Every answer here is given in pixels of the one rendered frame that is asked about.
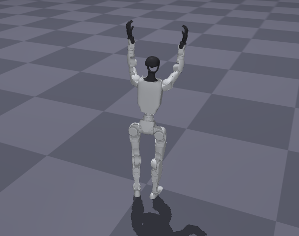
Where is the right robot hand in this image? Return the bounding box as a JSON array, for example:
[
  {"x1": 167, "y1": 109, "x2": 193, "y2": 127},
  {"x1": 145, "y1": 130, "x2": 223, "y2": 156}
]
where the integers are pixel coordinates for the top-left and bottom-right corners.
[{"x1": 179, "y1": 25, "x2": 188, "y2": 49}]

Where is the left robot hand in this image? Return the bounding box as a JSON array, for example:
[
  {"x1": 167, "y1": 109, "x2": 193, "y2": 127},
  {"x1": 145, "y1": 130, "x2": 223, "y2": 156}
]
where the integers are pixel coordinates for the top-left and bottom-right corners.
[{"x1": 126, "y1": 20, "x2": 135, "y2": 44}]

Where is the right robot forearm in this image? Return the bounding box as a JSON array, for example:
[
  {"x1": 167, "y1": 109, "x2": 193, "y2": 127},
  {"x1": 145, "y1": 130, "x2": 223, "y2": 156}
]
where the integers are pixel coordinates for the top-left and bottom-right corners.
[{"x1": 176, "y1": 44, "x2": 186, "y2": 72}]

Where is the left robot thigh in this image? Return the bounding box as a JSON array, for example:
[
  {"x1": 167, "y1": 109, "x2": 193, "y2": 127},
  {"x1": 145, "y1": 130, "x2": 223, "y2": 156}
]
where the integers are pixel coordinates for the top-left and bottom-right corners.
[{"x1": 129, "y1": 122, "x2": 141, "y2": 166}]

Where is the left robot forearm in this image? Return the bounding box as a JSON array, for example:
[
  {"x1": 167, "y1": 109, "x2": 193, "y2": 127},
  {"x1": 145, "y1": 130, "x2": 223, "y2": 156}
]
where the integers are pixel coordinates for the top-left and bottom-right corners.
[{"x1": 127, "y1": 39, "x2": 136, "y2": 65}]

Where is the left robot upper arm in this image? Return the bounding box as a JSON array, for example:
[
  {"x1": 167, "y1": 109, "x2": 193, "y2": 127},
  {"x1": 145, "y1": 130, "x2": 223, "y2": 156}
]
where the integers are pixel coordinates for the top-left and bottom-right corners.
[{"x1": 129, "y1": 58, "x2": 140, "y2": 88}]

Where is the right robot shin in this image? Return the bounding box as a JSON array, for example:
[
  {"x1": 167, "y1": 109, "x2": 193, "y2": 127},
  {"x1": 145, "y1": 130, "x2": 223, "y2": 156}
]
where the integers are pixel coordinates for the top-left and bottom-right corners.
[{"x1": 151, "y1": 161, "x2": 163, "y2": 194}]

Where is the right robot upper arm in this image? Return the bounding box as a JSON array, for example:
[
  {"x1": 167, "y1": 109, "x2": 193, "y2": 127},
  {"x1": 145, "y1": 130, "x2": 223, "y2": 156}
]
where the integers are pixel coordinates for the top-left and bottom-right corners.
[{"x1": 162, "y1": 64, "x2": 182, "y2": 91}]

